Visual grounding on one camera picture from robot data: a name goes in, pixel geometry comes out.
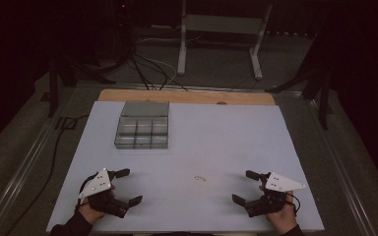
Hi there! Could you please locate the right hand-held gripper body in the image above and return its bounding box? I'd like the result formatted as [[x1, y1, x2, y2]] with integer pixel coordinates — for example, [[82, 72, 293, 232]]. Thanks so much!
[[244, 171, 307, 218]]

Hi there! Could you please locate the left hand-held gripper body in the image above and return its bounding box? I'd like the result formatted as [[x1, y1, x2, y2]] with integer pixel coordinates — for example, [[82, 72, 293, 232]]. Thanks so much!
[[77, 167, 131, 219]]

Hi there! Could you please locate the clear plastic compartment box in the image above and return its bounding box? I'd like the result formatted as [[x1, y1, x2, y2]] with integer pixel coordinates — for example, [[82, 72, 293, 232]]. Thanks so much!
[[113, 100, 170, 150]]

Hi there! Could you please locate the person's left hand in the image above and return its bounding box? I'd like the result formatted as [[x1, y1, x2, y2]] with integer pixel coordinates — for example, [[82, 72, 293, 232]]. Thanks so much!
[[78, 185, 116, 226]]

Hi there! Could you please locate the person's right hand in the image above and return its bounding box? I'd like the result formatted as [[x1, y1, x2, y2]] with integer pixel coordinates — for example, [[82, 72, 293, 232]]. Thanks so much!
[[258, 185, 299, 236]]

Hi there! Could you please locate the white table mat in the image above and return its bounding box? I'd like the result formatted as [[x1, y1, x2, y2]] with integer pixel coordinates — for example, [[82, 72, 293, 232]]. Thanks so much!
[[45, 100, 325, 234]]

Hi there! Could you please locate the black metal stand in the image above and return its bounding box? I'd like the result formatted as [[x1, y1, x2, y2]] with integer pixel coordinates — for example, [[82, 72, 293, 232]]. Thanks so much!
[[265, 65, 334, 131], [47, 58, 117, 118]]

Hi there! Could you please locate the white metal stand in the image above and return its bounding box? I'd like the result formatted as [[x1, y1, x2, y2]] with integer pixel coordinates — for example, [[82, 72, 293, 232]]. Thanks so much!
[[176, 0, 275, 81]]

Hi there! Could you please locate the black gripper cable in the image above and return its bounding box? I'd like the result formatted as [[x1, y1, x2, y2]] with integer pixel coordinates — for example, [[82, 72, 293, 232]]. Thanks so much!
[[284, 193, 302, 217]]

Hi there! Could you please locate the long black cable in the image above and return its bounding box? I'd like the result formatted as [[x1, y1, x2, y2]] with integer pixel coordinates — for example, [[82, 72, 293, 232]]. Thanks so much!
[[3, 113, 91, 236]]

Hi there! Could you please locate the aluminium floor rail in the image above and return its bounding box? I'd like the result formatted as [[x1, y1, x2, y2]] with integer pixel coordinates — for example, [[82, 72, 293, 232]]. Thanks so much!
[[304, 97, 378, 236], [0, 94, 77, 236]]

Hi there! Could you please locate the bundle of black floor cables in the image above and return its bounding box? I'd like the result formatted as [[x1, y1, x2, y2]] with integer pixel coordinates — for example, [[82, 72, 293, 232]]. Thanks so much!
[[124, 32, 190, 92]]

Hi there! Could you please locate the white floor cable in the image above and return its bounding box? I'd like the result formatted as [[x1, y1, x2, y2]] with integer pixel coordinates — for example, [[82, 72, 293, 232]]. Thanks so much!
[[137, 36, 178, 89]]

